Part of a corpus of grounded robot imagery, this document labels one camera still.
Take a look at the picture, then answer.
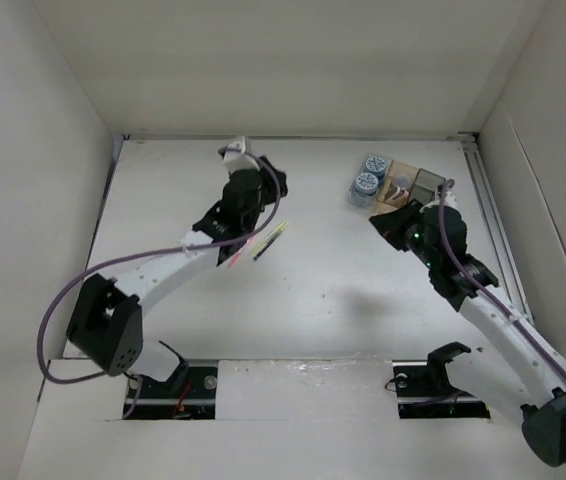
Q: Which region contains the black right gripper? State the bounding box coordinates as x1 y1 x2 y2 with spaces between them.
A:
368 198 439 270

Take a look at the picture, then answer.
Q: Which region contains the clear jar of paper clips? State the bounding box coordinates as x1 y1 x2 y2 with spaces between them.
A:
392 172 413 190

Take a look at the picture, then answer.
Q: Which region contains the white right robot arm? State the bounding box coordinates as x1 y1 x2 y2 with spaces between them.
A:
369 200 566 467

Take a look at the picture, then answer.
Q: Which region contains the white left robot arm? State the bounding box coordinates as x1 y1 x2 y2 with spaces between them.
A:
66 156 288 397

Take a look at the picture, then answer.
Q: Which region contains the yellow highlighter pen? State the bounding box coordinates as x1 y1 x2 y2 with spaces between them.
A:
251 220 289 261

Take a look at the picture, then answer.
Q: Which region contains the clear plastic bin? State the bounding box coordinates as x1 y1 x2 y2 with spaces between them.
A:
349 153 394 209

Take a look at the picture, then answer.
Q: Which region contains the grey plastic bin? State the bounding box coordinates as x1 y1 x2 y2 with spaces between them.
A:
408 169 446 205

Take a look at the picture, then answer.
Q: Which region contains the black pen refill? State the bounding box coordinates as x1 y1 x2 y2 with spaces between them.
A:
252 230 283 261

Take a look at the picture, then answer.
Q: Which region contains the pink highlighter pen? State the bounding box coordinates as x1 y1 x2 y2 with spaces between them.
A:
227 237 256 268

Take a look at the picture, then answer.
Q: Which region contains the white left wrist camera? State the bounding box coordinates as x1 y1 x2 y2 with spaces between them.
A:
218 136 258 174

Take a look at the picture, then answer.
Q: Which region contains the aluminium rail on right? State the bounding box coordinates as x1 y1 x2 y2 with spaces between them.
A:
459 135 535 325

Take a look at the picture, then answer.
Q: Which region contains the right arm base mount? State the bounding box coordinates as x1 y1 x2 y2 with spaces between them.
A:
385 360 491 420

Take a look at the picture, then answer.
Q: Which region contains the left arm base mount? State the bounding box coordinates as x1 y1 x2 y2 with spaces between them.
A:
122 360 219 421

